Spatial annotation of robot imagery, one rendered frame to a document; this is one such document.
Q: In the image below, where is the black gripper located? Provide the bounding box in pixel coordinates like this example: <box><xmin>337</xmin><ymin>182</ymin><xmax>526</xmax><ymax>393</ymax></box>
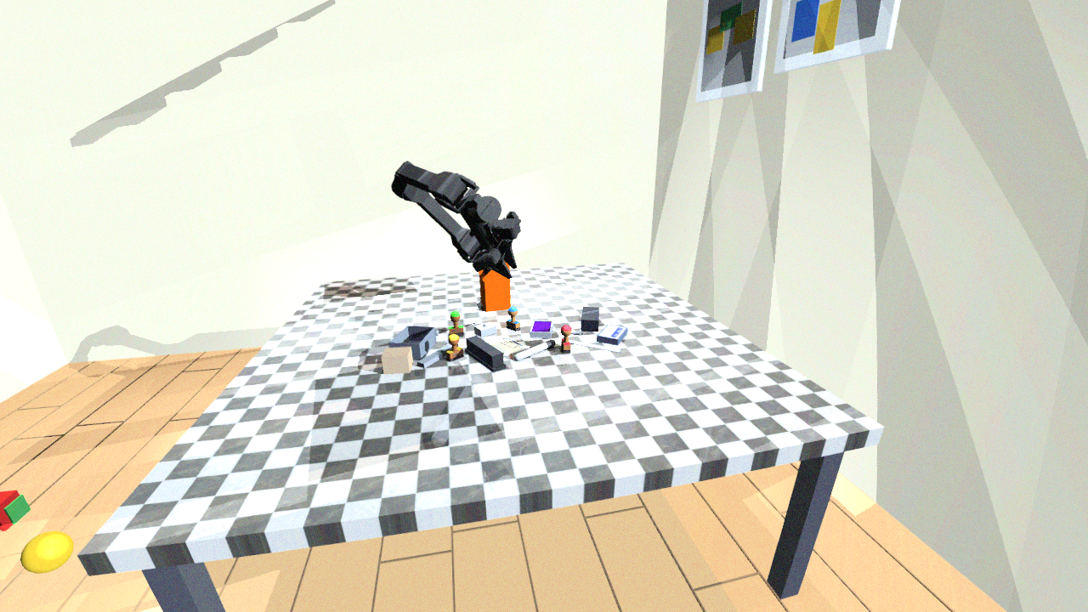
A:
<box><xmin>469</xmin><ymin>223</ymin><xmax>517</xmax><ymax>279</ymax></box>

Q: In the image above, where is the orange rubber stamp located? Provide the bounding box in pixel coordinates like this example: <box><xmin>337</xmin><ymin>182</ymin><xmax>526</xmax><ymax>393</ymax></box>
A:
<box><xmin>445</xmin><ymin>334</ymin><xmax>463</xmax><ymax>362</ymax></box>

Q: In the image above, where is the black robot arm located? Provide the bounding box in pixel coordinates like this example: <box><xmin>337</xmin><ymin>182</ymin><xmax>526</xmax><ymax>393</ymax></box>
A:
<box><xmin>391</xmin><ymin>160</ymin><xmax>521</xmax><ymax>264</ymax></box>

